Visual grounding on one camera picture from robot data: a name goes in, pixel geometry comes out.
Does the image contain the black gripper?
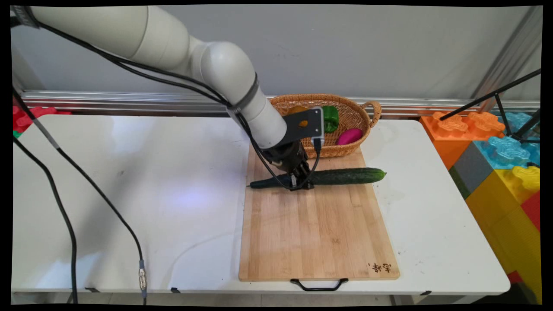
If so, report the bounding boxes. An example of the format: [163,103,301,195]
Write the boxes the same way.
[261,140,314,191]

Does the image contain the long dark green cucumber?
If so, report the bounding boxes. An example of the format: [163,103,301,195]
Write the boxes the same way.
[249,167,387,190]

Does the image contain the bamboo cutting board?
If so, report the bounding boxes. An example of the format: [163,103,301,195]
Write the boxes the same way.
[238,142,400,282]

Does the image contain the magenta bell pepper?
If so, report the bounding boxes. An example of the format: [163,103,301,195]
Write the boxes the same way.
[336,127,364,146]

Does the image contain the green bell pepper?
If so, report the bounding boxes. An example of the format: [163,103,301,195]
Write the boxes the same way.
[322,105,340,133]

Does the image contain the yellow bell pepper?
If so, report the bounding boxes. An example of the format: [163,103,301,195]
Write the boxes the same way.
[287,106,310,128]

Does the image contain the oval woven wicker basket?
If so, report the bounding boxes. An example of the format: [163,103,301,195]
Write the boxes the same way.
[270,93,382,159]

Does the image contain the orange giant building block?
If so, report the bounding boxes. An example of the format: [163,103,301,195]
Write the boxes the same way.
[420,111,506,170]

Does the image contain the grey giant building block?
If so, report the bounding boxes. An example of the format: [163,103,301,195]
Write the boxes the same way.
[448,142,496,200]

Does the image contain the yellow giant building block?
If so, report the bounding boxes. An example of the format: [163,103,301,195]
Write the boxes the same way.
[464,165,543,304]

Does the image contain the blue giant building block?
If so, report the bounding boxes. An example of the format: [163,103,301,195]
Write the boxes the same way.
[496,111,541,140]
[473,136,541,168]

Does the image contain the black tripod stand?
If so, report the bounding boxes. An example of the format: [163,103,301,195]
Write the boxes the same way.
[439,68,542,144]

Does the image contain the red giant building block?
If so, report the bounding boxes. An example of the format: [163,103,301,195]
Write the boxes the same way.
[520,190,541,232]
[12,105,72,135]

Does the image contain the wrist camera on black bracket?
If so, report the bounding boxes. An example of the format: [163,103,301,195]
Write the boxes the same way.
[283,107,325,151]

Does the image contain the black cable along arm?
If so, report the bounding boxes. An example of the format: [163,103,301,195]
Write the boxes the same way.
[11,16,322,190]

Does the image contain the black cutting board handle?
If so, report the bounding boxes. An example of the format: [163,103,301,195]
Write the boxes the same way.
[290,278,349,292]

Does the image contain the horizontal aluminium frame rail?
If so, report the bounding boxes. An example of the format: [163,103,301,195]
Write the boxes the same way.
[19,89,540,118]

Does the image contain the black cable with metal connector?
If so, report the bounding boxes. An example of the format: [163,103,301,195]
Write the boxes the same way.
[12,86,148,305]

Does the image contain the slanted aluminium frame post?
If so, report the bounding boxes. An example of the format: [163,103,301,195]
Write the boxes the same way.
[472,6,543,114]

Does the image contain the plain black hanging cable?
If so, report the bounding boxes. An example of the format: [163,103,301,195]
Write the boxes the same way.
[12,136,79,304]

